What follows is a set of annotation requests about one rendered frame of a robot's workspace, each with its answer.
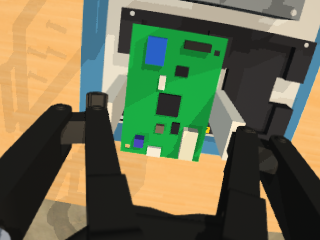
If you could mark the green circuit board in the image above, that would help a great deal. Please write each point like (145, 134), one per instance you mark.
(172, 80)

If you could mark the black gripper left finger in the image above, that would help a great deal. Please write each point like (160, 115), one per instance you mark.
(29, 167)

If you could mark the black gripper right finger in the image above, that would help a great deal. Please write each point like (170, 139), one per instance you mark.
(290, 184)

